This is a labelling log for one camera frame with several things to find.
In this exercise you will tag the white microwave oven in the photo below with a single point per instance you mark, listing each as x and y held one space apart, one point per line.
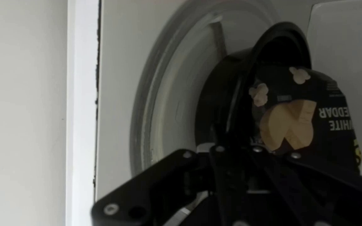
69 72

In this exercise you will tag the black popcorn snack bag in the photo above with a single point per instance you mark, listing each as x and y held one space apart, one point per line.
295 109

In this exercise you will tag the glass microwave turntable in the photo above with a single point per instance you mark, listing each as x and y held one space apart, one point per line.
196 38

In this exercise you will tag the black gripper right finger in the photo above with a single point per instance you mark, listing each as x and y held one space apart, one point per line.
314 191

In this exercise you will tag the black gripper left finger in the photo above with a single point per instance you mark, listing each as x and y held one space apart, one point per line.
212 183

